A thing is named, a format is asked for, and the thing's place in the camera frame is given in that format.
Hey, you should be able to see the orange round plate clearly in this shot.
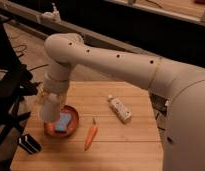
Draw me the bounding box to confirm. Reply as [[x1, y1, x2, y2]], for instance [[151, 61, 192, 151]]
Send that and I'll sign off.
[[44, 105, 79, 138]]

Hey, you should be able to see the orange toy carrot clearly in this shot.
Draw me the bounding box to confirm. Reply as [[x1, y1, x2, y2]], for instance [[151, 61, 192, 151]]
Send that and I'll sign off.
[[84, 120, 98, 151]]

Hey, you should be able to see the long metal rail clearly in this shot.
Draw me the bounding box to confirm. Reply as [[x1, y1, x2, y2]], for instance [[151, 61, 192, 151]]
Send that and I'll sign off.
[[0, 0, 205, 101]]

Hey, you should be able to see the black floor cable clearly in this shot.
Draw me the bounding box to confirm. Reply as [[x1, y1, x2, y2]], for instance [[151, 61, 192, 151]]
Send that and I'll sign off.
[[12, 43, 50, 73]]

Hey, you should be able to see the black white clamp block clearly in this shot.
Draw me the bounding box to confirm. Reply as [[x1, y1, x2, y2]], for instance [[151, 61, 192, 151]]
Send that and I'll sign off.
[[17, 134, 42, 155]]

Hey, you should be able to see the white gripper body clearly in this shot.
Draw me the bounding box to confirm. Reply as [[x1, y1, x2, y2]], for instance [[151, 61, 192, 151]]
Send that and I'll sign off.
[[43, 68, 70, 94]]

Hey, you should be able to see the white ceramic cup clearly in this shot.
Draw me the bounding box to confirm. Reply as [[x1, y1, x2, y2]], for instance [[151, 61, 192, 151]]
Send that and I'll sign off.
[[40, 93, 62, 123]]

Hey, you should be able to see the black tripod stand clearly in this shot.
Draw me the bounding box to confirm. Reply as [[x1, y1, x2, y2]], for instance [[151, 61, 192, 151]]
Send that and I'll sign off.
[[0, 14, 40, 158]]

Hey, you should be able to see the white tube bottle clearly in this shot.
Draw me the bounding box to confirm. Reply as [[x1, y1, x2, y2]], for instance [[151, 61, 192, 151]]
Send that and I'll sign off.
[[107, 95, 132, 124]]

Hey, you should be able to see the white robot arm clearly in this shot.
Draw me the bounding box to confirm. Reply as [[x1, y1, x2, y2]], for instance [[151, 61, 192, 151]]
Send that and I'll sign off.
[[41, 33, 205, 171]]

